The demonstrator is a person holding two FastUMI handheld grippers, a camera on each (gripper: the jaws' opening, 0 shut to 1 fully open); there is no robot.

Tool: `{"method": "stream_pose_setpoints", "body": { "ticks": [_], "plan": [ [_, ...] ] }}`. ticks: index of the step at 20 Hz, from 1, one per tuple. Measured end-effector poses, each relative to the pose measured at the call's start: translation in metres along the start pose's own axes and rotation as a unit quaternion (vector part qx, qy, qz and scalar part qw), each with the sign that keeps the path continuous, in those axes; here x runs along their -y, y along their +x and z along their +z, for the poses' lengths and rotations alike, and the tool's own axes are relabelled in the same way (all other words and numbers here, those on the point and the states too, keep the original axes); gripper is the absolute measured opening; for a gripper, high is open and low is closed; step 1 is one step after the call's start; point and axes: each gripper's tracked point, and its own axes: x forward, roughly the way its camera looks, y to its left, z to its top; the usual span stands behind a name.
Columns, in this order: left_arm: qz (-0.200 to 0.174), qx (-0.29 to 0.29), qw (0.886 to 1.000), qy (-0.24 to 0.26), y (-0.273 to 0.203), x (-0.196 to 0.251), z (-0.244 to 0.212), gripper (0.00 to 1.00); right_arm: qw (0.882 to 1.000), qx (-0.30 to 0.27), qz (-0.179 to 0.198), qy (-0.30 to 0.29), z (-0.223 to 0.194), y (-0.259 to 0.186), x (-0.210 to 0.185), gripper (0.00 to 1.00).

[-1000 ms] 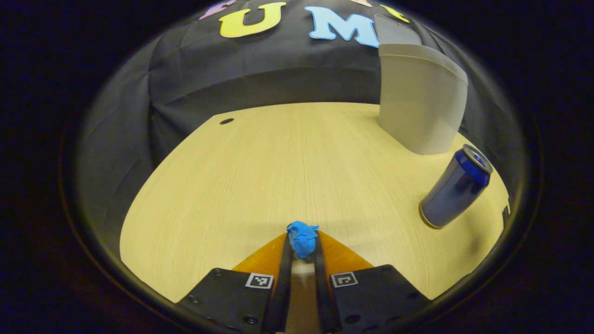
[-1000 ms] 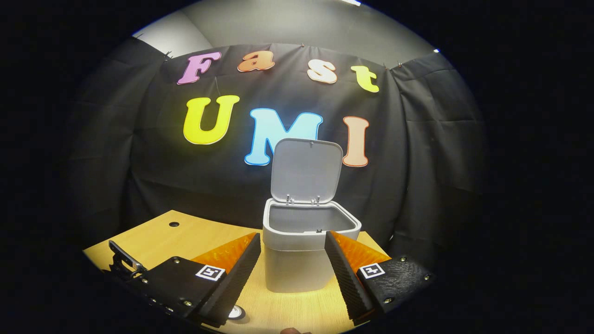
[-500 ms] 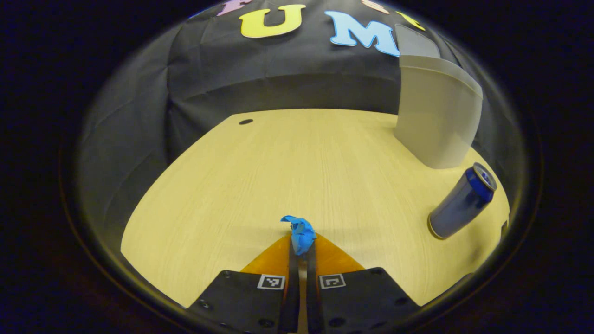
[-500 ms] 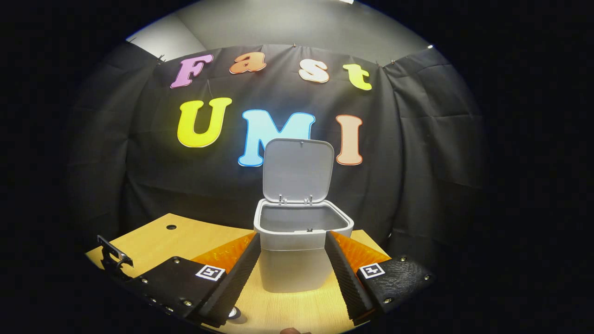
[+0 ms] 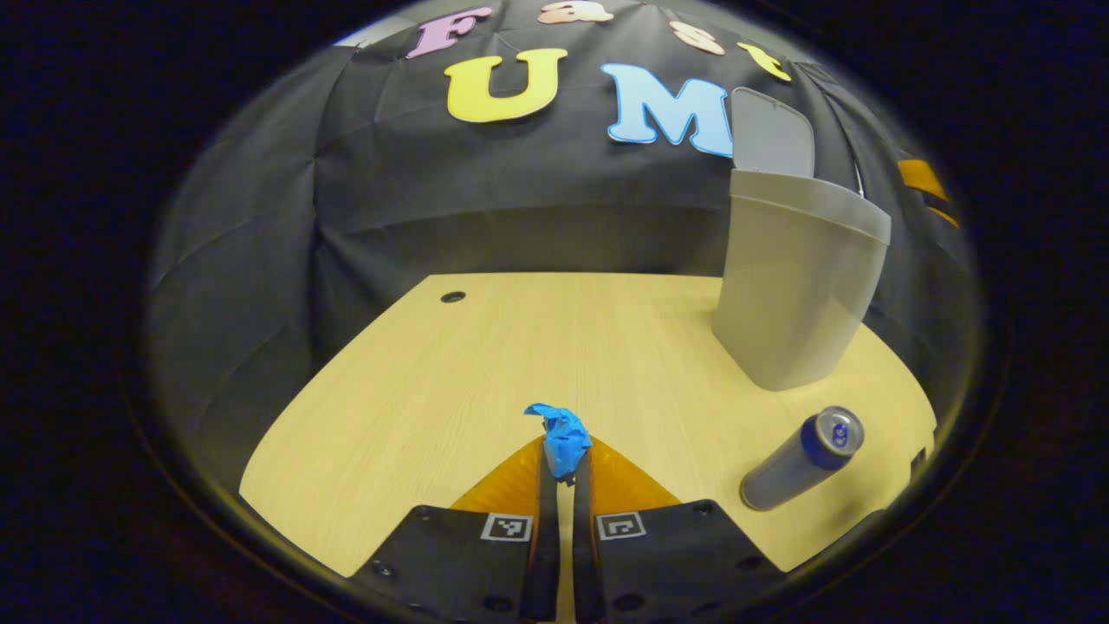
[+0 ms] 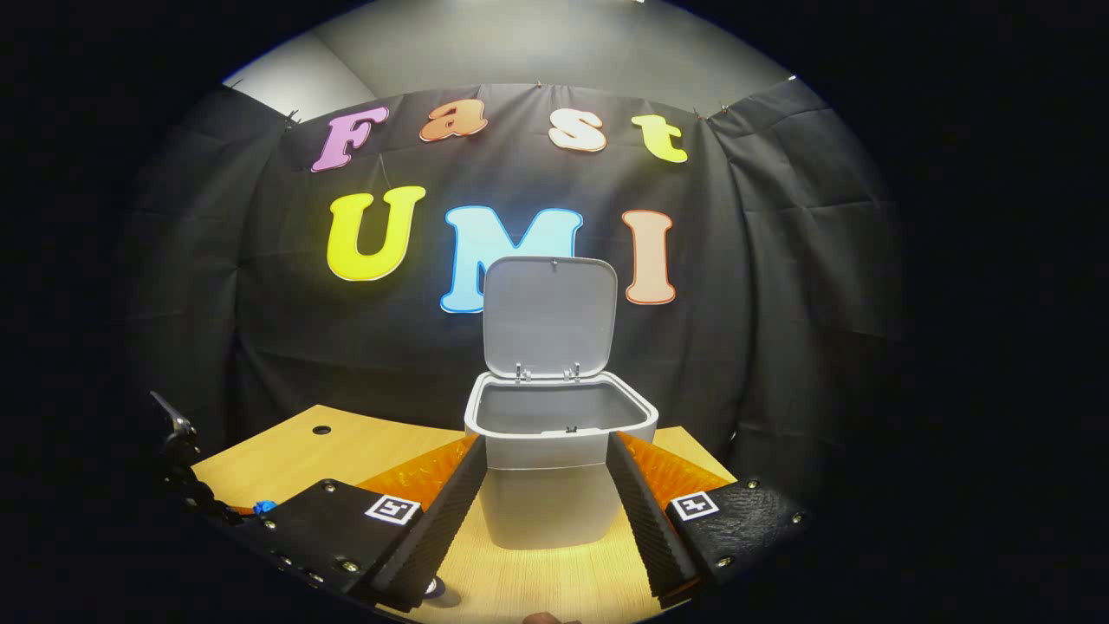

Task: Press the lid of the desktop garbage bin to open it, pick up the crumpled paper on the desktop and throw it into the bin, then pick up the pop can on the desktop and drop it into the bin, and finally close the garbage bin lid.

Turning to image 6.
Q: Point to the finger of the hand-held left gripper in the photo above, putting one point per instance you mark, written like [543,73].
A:
[204,490]

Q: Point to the small round silver disc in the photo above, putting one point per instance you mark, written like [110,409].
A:
[433,587]

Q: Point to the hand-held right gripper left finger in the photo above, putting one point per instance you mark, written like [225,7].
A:
[437,537]

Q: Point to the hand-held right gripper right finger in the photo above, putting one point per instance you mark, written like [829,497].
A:
[645,529]

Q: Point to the wooden desktop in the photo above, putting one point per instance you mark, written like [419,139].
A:
[346,442]

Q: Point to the white desktop garbage bin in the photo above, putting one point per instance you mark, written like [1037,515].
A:
[546,312]

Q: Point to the black backdrop cloth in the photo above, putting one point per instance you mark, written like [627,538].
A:
[303,347]

